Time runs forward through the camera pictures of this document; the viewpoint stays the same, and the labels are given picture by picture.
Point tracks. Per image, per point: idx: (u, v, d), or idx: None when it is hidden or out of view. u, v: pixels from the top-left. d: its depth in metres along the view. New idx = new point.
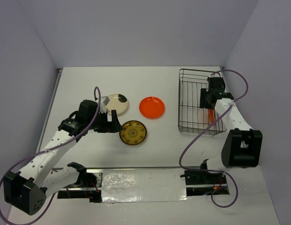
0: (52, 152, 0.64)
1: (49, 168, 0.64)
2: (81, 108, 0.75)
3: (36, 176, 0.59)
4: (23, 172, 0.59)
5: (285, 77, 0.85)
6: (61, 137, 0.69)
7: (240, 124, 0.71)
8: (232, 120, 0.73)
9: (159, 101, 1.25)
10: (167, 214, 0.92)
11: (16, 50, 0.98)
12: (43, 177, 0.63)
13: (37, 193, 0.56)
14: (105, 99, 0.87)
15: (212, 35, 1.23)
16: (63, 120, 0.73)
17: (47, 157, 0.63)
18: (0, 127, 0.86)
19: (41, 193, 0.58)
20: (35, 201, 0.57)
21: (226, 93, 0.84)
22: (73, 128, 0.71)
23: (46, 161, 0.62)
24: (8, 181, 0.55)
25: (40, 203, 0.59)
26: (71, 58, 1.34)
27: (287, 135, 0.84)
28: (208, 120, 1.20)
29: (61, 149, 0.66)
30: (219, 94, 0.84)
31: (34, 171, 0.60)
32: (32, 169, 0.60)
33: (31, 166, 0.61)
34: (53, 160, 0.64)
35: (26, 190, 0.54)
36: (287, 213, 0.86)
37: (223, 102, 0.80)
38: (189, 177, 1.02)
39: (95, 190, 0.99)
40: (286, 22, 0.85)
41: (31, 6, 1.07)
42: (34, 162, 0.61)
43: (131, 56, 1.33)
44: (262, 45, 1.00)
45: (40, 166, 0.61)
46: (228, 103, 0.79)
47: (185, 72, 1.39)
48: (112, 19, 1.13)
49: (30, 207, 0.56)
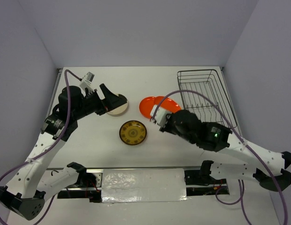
0: (36, 162, 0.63)
1: (37, 176, 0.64)
2: (60, 102, 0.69)
3: (24, 188, 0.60)
4: (11, 185, 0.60)
5: (287, 78, 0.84)
6: (45, 142, 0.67)
7: (274, 161, 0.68)
8: (267, 162, 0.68)
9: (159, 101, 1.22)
10: (167, 214, 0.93)
11: (16, 51, 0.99)
12: (34, 185, 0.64)
13: (29, 205, 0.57)
14: (89, 76, 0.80)
15: (213, 34, 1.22)
16: (45, 119, 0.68)
17: (32, 168, 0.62)
18: (0, 128, 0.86)
19: (36, 201, 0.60)
20: (32, 208, 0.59)
21: (216, 128, 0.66)
22: (57, 127, 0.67)
23: (32, 172, 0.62)
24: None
25: (39, 207, 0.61)
26: (70, 58, 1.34)
27: (289, 134, 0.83)
28: (216, 118, 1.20)
29: (46, 155, 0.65)
30: (217, 137, 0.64)
31: (21, 185, 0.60)
32: (19, 183, 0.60)
33: (18, 179, 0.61)
34: (40, 168, 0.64)
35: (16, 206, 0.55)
36: (286, 214, 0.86)
37: (236, 147, 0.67)
38: (189, 177, 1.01)
39: (95, 190, 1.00)
40: (287, 21, 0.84)
41: (30, 6, 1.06)
42: (20, 175, 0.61)
43: (131, 56, 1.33)
44: (263, 44, 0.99)
45: (26, 177, 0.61)
46: (241, 143, 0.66)
47: (182, 73, 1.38)
48: (111, 18, 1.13)
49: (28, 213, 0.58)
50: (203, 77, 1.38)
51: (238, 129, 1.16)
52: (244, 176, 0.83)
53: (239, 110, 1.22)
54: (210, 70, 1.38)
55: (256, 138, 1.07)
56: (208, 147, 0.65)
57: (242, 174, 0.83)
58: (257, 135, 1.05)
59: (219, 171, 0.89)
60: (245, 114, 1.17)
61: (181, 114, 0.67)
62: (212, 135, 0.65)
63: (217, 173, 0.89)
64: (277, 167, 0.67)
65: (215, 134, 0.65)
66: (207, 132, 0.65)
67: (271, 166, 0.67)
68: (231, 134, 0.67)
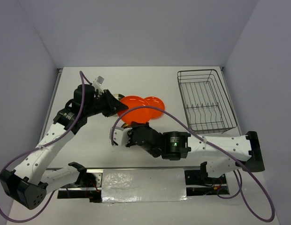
0: (46, 149, 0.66)
1: (44, 163, 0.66)
2: (75, 96, 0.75)
3: (31, 174, 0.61)
4: (18, 170, 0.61)
5: (287, 77, 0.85)
6: (56, 131, 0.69)
7: (240, 146, 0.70)
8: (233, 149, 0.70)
9: (159, 101, 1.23)
10: (167, 214, 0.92)
11: (16, 51, 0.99)
12: (40, 173, 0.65)
13: (34, 191, 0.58)
14: (99, 79, 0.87)
15: (213, 35, 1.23)
16: (58, 111, 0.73)
17: (42, 155, 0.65)
18: (0, 127, 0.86)
19: (40, 190, 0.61)
20: (34, 196, 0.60)
21: (175, 137, 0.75)
22: (68, 118, 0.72)
23: (41, 158, 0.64)
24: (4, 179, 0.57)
25: (40, 197, 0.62)
26: (71, 58, 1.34)
27: (289, 134, 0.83)
28: (216, 118, 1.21)
29: (56, 144, 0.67)
30: (176, 146, 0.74)
31: (29, 170, 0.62)
32: (26, 167, 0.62)
33: (26, 164, 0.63)
34: (49, 156, 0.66)
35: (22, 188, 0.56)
36: (287, 213, 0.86)
37: (199, 147, 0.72)
38: (189, 177, 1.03)
39: (95, 190, 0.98)
40: (287, 21, 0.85)
41: (31, 6, 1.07)
42: (29, 160, 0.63)
43: (131, 56, 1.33)
44: (262, 44, 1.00)
45: (35, 163, 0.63)
46: (201, 142, 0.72)
47: (182, 73, 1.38)
48: (112, 18, 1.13)
49: (29, 202, 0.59)
50: (203, 78, 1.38)
51: (238, 129, 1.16)
52: (231, 167, 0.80)
53: (239, 109, 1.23)
54: (210, 71, 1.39)
55: None
56: (174, 157, 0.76)
57: (228, 165, 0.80)
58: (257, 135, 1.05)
59: (213, 170, 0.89)
60: (244, 114, 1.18)
61: (140, 133, 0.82)
62: (172, 144, 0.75)
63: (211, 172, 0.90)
64: (244, 150, 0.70)
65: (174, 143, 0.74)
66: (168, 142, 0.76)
67: (238, 153, 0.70)
68: (190, 137, 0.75)
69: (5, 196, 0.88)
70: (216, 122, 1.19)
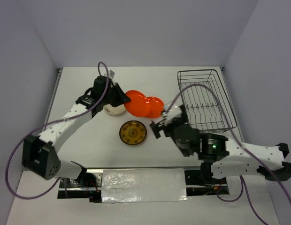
0: (70, 121, 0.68)
1: (65, 135, 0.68)
2: (95, 85, 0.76)
3: (55, 140, 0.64)
4: (42, 135, 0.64)
5: (287, 78, 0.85)
6: (79, 109, 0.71)
7: (274, 156, 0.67)
8: (268, 159, 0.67)
9: (159, 101, 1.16)
10: (167, 214, 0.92)
11: (16, 51, 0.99)
12: (60, 144, 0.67)
13: (53, 158, 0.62)
14: (111, 72, 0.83)
15: (213, 35, 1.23)
16: (80, 96, 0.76)
17: (65, 125, 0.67)
18: (0, 128, 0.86)
19: (57, 159, 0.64)
20: (52, 165, 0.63)
21: (214, 138, 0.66)
22: (89, 103, 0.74)
23: (65, 128, 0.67)
24: (28, 143, 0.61)
25: (54, 170, 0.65)
26: (71, 58, 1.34)
27: (289, 134, 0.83)
28: (216, 118, 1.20)
29: (79, 119, 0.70)
30: (215, 149, 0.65)
31: (53, 136, 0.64)
32: (51, 133, 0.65)
33: (50, 131, 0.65)
34: (70, 129, 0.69)
35: (45, 151, 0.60)
36: (286, 214, 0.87)
37: (235, 153, 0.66)
38: (189, 177, 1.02)
39: (95, 190, 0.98)
40: (287, 21, 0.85)
41: (30, 6, 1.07)
42: (54, 129, 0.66)
43: (131, 56, 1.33)
44: (262, 45, 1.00)
45: (59, 131, 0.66)
46: (239, 148, 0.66)
47: (182, 73, 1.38)
48: (112, 19, 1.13)
49: (47, 170, 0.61)
50: (203, 77, 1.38)
51: (238, 130, 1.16)
52: (248, 173, 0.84)
53: (239, 109, 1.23)
54: (210, 71, 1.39)
55: (256, 137, 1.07)
56: (209, 159, 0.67)
57: (246, 170, 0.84)
58: (257, 135, 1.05)
59: (222, 171, 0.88)
60: (245, 114, 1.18)
61: (183, 131, 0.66)
62: (210, 146, 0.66)
63: (220, 174, 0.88)
64: (279, 161, 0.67)
65: (212, 145, 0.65)
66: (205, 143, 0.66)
67: (272, 162, 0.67)
68: (228, 141, 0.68)
69: (5, 196, 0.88)
70: (216, 121, 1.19)
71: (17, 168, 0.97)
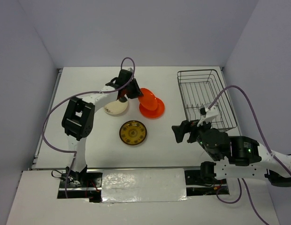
0: (104, 93, 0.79)
1: (98, 104, 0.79)
2: (121, 75, 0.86)
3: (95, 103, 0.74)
4: (84, 99, 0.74)
5: (286, 78, 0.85)
6: (110, 87, 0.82)
7: None
8: (288, 167, 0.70)
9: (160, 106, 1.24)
10: (167, 214, 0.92)
11: (16, 51, 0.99)
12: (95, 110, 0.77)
13: (90, 118, 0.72)
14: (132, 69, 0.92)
15: (213, 35, 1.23)
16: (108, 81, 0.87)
17: (101, 96, 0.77)
18: (0, 128, 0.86)
19: (91, 121, 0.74)
20: (88, 125, 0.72)
21: (248, 142, 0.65)
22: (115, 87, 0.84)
23: (101, 97, 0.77)
24: (72, 103, 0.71)
25: (87, 131, 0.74)
26: (71, 58, 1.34)
27: (290, 134, 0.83)
28: (216, 118, 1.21)
29: (110, 96, 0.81)
30: (250, 153, 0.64)
31: (92, 100, 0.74)
32: (91, 98, 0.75)
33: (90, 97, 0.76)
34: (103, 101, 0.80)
35: (88, 108, 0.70)
36: (286, 214, 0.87)
37: (265, 159, 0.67)
38: (189, 177, 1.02)
39: (95, 190, 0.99)
40: (287, 21, 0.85)
41: (31, 6, 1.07)
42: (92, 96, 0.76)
43: (131, 56, 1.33)
44: (262, 45, 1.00)
45: (96, 98, 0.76)
46: (269, 154, 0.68)
47: (182, 73, 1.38)
48: (112, 19, 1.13)
49: (85, 127, 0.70)
50: (203, 77, 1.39)
51: (238, 129, 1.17)
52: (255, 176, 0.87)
53: (239, 109, 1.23)
54: (210, 71, 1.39)
55: (256, 137, 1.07)
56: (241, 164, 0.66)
57: (253, 174, 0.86)
58: (257, 135, 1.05)
59: (226, 173, 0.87)
60: (244, 114, 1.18)
61: (211, 136, 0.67)
62: (245, 149, 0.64)
63: (224, 175, 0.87)
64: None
65: (248, 149, 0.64)
66: (238, 146, 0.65)
67: None
68: (258, 146, 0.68)
69: (5, 196, 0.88)
70: (216, 121, 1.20)
71: (17, 168, 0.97)
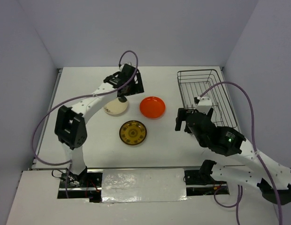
0: (98, 97, 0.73)
1: (93, 109, 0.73)
2: (125, 69, 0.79)
3: (85, 112, 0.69)
4: (73, 108, 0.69)
5: (287, 78, 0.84)
6: (106, 87, 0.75)
7: (282, 175, 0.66)
8: (274, 175, 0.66)
9: (160, 108, 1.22)
10: (167, 214, 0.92)
11: (16, 52, 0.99)
12: (88, 116, 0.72)
13: (82, 128, 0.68)
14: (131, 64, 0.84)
15: (213, 34, 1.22)
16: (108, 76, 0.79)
17: (94, 101, 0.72)
18: (0, 128, 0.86)
19: (84, 130, 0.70)
20: (80, 136, 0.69)
21: (231, 132, 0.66)
22: (115, 81, 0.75)
23: (93, 103, 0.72)
24: (62, 113, 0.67)
25: (80, 141, 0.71)
26: (71, 58, 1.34)
27: (290, 134, 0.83)
28: (216, 118, 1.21)
29: (106, 97, 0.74)
30: (230, 142, 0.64)
31: (83, 108, 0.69)
32: (82, 107, 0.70)
33: (81, 104, 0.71)
34: (97, 105, 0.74)
35: (76, 122, 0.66)
36: (286, 214, 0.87)
37: (248, 156, 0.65)
38: (189, 177, 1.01)
39: (95, 190, 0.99)
40: (287, 21, 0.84)
41: (30, 6, 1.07)
42: (84, 102, 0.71)
43: (131, 56, 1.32)
44: (262, 45, 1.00)
45: (88, 105, 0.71)
46: (253, 153, 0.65)
47: (182, 73, 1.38)
48: (112, 19, 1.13)
49: (76, 139, 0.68)
50: (204, 77, 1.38)
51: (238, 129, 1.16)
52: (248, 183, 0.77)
53: (240, 109, 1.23)
54: (210, 70, 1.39)
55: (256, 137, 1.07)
56: (218, 150, 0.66)
57: (246, 181, 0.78)
58: (257, 135, 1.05)
59: (222, 173, 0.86)
60: (244, 114, 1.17)
61: (195, 117, 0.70)
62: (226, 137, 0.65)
63: (219, 175, 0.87)
64: (283, 180, 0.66)
65: (229, 138, 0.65)
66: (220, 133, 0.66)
67: (277, 179, 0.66)
68: (244, 141, 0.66)
69: (5, 196, 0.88)
70: (216, 121, 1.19)
71: (17, 168, 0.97)
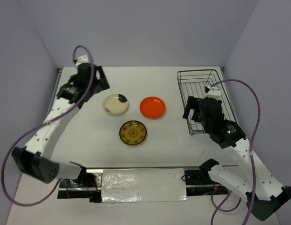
0: (54, 123, 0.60)
1: (55, 137, 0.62)
2: (80, 71, 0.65)
3: (42, 148, 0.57)
4: (28, 146, 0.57)
5: (287, 78, 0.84)
6: (61, 106, 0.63)
7: (270, 185, 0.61)
8: (261, 182, 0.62)
9: (161, 108, 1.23)
10: (167, 214, 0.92)
11: (16, 52, 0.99)
12: (51, 147, 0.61)
13: (47, 165, 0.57)
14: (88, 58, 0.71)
15: (213, 34, 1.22)
16: (61, 87, 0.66)
17: (49, 130, 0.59)
18: (0, 128, 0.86)
19: (51, 162, 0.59)
20: (49, 171, 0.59)
21: (233, 126, 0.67)
22: (71, 93, 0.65)
23: (50, 133, 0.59)
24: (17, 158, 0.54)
25: (53, 171, 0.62)
26: (71, 58, 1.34)
27: (290, 134, 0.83)
28: None
29: (64, 118, 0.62)
30: (228, 133, 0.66)
31: (39, 144, 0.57)
32: (37, 143, 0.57)
33: (36, 139, 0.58)
34: (57, 131, 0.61)
35: (36, 166, 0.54)
36: (286, 214, 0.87)
37: (240, 153, 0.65)
38: (189, 177, 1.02)
39: (95, 190, 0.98)
40: (287, 21, 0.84)
41: (30, 6, 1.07)
42: (39, 136, 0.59)
43: (131, 56, 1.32)
44: (263, 45, 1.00)
45: (45, 138, 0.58)
46: (247, 152, 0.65)
47: (182, 73, 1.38)
48: (112, 19, 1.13)
49: (46, 176, 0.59)
50: (204, 77, 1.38)
51: None
52: (239, 190, 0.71)
53: (240, 109, 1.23)
54: (210, 70, 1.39)
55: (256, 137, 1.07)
56: (214, 136, 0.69)
57: (237, 187, 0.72)
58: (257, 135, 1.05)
59: (218, 173, 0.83)
60: (244, 114, 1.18)
61: (208, 100, 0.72)
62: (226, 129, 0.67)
63: (216, 174, 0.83)
64: (269, 191, 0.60)
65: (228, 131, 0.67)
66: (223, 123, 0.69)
67: (263, 187, 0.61)
68: (242, 139, 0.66)
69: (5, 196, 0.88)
70: None
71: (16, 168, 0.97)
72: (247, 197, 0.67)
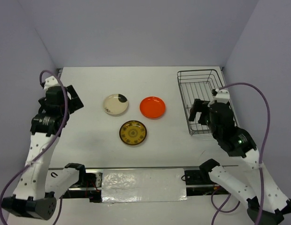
0: (37, 163, 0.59)
1: (43, 174, 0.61)
2: (49, 98, 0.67)
3: (34, 191, 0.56)
4: (18, 194, 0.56)
5: (287, 78, 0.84)
6: (40, 141, 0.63)
7: (277, 199, 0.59)
8: (268, 194, 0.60)
9: (161, 108, 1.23)
10: (167, 214, 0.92)
11: (16, 52, 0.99)
12: (42, 186, 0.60)
13: (42, 204, 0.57)
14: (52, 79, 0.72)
15: (213, 34, 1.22)
16: (33, 119, 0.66)
17: (35, 170, 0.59)
18: (0, 128, 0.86)
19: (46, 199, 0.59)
20: (47, 207, 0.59)
21: (244, 135, 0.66)
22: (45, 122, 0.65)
23: (36, 174, 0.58)
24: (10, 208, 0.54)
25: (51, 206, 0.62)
26: (71, 58, 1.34)
27: (290, 134, 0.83)
28: None
29: (46, 153, 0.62)
30: (239, 143, 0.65)
31: (29, 187, 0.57)
32: (26, 187, 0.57)
33: (24, 184, 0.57)
34: (43, 168, 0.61)
35: (32, 208, 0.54)
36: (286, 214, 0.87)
37: (248, 163, 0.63)
38: (189, 177, 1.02)
39: (95, 190, 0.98)
40: (287, 21, 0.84)
41: (30, 6, 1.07)
42: (26, 179, 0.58)
43: (131, 56, 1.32)
44: (262, 45, 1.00)
45: (33, 180, 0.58)
46: (257, 163, 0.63)
47: (182, 73, 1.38)
48: (112, 19, 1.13)
49: (45, 213, 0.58)
50: (204, 77, 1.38)
51: None
52: (239, 195, 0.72)
53: (240, 109, 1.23)
54: (210, 70, 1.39)
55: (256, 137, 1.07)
56: (224, 144, 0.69)
57: (238, 191, 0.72)
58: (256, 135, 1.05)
59: (219, 175, 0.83)
60: (245, 114, 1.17)
61: (219, 106, 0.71)
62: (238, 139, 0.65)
63: (216, 176, 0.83)
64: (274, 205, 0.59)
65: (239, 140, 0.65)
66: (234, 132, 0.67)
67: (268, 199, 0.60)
68: (254, 150, 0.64)
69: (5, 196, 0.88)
70: None
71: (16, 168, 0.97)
72: (248, 203, 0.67)
